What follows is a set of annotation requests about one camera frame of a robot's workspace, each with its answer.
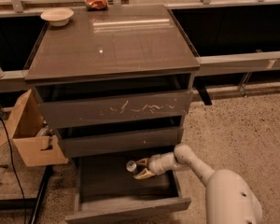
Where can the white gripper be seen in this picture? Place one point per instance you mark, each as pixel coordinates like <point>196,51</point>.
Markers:
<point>155,165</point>

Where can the blue silver redbull can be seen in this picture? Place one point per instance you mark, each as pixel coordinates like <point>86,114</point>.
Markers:
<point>131,166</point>

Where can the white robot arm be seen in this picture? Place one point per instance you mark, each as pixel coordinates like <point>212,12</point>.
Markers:
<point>228,198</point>

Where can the grey open bottom drawer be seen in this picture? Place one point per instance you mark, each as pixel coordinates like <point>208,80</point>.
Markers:
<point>107,192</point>

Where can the grey middle drawer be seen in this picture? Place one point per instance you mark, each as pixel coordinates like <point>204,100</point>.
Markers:
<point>112,143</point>

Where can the grey drawer cabinet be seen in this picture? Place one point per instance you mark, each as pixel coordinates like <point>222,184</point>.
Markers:
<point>120,51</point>

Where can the grey top drawer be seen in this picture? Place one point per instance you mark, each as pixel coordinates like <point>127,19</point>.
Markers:
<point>114,109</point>

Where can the open cardboard box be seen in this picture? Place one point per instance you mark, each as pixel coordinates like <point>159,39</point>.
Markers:
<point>25,129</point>

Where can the crumpled red chip bag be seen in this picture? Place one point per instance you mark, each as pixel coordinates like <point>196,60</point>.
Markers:
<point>96,4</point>

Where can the white bowl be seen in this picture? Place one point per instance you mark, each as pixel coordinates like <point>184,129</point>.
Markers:
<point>58,16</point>

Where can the grey metal railing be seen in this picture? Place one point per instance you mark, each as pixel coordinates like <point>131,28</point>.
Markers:
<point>226,37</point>

